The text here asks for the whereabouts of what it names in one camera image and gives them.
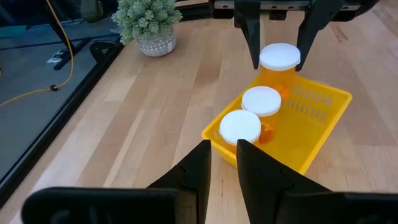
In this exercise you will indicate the round green plant white pot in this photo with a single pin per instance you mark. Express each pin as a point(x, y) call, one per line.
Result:
point(146, 21)

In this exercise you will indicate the black aluminium table frame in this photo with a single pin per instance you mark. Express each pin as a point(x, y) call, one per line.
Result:
point(59, 124)

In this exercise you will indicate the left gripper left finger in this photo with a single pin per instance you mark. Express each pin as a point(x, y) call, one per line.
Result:
point(196, 174)

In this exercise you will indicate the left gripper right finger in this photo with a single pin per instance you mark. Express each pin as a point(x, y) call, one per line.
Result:
point(261, 180)

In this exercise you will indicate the orange pill bottle white cap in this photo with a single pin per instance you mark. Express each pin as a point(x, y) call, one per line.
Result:
point(261, 101)
point(239, 126)
point(280, 56)

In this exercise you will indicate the yellow plastic basket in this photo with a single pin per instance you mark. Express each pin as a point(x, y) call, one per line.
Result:
point(298, 140)

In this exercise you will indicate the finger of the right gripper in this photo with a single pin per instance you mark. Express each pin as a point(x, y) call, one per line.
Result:
point(250, 25)
point(314, 21)

